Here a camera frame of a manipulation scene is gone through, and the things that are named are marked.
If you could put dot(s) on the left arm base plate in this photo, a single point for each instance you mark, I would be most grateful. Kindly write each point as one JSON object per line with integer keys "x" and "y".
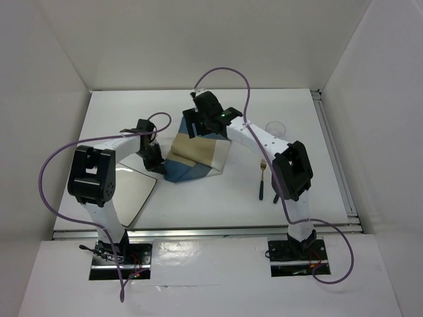
{"x": 136, "y": 263}

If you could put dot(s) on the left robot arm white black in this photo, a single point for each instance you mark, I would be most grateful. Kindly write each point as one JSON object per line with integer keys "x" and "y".
{"x": 92, "y": 180}

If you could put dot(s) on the gold fork green handle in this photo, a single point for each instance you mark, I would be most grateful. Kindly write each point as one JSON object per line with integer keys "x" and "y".
{"x": 263, "y": 166}

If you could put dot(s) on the blue beige white cloth placemat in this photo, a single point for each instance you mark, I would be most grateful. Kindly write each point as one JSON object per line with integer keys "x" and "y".
{"x": 196, "y": 158}

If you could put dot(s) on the aluminium rail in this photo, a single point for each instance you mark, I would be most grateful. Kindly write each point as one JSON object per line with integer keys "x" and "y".
{"x": 179, "y": 233}
{"x": 353, "y": 217}

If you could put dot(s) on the square white plate dark rim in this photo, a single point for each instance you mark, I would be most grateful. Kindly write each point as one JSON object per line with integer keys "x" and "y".
{"x": 133, "y": 189}

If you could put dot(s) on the front aluminium rail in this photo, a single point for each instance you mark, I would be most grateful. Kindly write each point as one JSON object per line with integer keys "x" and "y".
{"x": 179, "y": 233}

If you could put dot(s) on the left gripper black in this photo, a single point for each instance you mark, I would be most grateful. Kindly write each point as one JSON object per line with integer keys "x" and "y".
{"x": 156, "y": 165}

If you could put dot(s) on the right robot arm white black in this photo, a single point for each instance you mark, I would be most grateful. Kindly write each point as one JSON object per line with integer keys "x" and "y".
{"x": 288, "y": 162}

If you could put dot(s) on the right side aluminium rail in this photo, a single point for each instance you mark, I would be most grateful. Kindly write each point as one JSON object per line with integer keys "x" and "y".
{"x": 353, "y": 217}

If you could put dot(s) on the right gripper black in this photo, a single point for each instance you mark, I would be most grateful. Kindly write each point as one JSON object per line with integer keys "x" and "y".
{"x": 191, "y": 116}

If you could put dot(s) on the clear plastic cup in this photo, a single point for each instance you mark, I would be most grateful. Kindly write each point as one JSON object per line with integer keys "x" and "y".
{"x": 276, "y": 128}

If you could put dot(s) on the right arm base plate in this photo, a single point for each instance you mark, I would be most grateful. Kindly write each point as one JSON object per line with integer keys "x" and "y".
{"x": 285, "y": 263}

